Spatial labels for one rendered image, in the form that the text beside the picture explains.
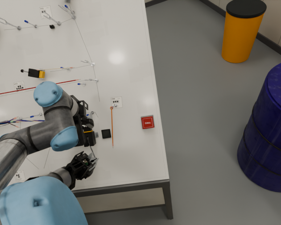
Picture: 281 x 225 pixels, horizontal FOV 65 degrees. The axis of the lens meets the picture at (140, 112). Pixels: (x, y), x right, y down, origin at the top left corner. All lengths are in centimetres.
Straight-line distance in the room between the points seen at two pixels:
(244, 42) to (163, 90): 104
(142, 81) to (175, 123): 136
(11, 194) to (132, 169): 81
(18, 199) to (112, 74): 79
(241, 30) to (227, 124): 103
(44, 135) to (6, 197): 37
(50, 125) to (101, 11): 59
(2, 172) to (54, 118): 20
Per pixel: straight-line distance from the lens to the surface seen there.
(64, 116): 64
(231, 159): 214
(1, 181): 52
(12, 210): 27
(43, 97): 66
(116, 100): 99
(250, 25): 271
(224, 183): 203
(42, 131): 65
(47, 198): 27
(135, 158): 103
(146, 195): 135
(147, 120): 95
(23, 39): 115
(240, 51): 289
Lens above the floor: 186
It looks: 50 degrees down
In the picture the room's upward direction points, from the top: 13 degrees counter-clockwise
